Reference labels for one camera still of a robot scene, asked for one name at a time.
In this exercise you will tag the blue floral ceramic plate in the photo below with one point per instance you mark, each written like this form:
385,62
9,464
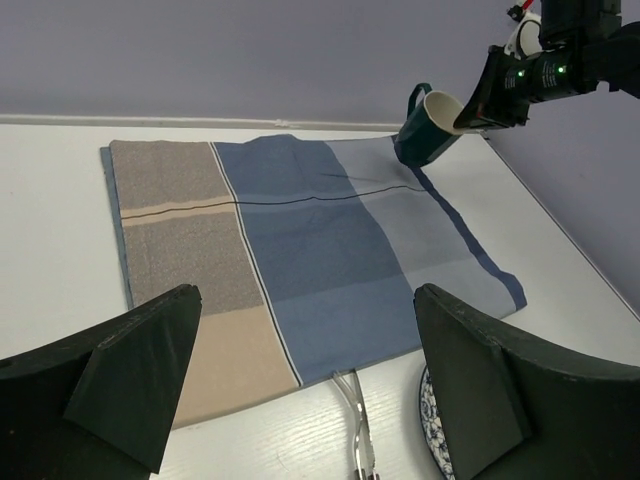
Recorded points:
432,427

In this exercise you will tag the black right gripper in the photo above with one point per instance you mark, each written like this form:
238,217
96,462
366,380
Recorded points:
507,87

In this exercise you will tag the blue and beige checked placemat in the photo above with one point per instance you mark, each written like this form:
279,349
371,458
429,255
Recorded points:
307,255

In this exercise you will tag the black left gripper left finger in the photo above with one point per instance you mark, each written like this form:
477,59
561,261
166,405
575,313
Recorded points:
100,404

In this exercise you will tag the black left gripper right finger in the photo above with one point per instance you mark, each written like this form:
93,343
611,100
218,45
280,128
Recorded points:
515,406

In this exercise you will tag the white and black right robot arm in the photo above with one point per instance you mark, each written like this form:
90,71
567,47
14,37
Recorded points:
560,16

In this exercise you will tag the dark green mug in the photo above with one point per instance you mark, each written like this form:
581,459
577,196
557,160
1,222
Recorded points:
428,130

